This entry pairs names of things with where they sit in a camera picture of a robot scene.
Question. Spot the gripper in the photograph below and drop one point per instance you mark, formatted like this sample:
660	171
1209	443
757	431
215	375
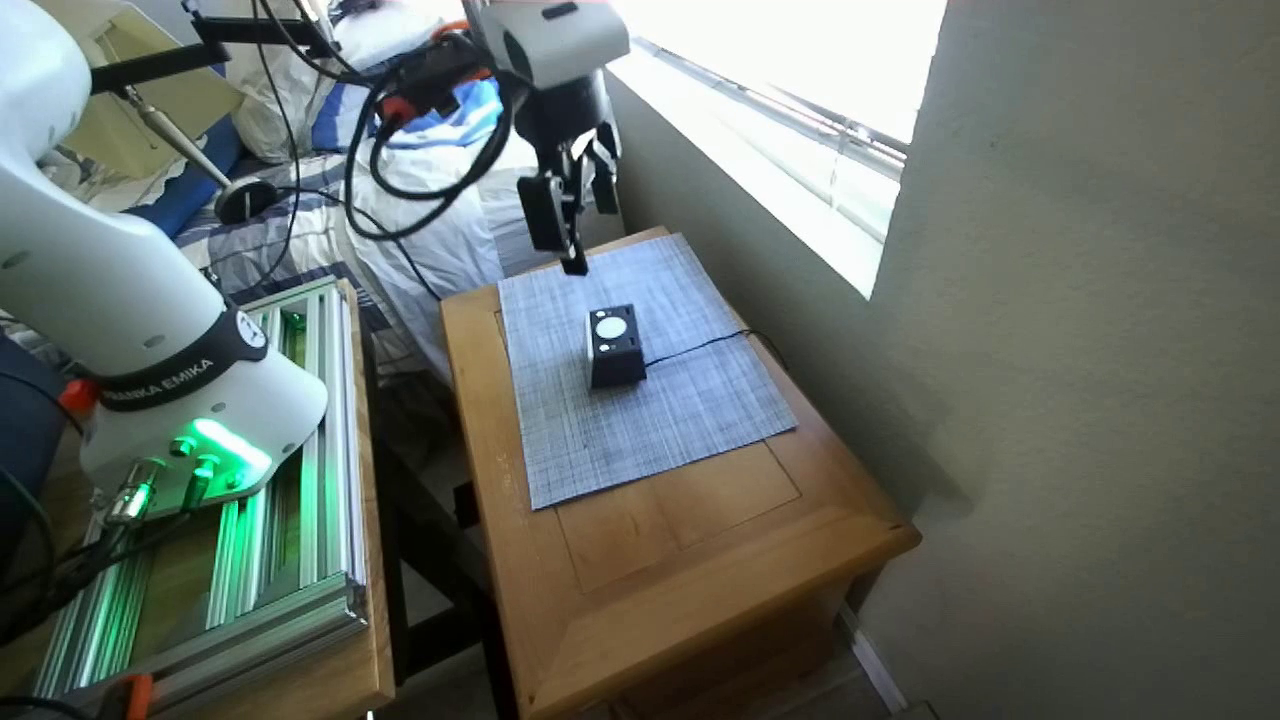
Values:
565	110

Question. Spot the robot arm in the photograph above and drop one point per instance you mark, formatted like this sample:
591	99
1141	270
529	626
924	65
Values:
110	280

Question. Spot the black digital clock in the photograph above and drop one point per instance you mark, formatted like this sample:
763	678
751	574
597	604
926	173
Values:
615	355

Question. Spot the white duvet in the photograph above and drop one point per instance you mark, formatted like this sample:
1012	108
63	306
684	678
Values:
440	240

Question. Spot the window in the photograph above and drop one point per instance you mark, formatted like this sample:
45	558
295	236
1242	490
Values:
800	90

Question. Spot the grey woven placemat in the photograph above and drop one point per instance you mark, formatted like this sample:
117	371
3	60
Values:
650	430

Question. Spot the white pillow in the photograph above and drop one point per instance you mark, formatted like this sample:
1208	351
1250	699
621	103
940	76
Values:
290	110

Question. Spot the blue striped bedsheet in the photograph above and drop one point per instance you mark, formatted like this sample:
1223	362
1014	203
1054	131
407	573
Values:
260	240

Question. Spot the beige table lamp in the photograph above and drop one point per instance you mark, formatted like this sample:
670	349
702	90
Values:
150	120

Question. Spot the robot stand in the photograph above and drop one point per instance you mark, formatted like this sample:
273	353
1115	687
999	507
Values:
300	560

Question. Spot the orange clamp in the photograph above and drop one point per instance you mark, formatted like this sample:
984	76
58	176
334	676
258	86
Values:
140	698

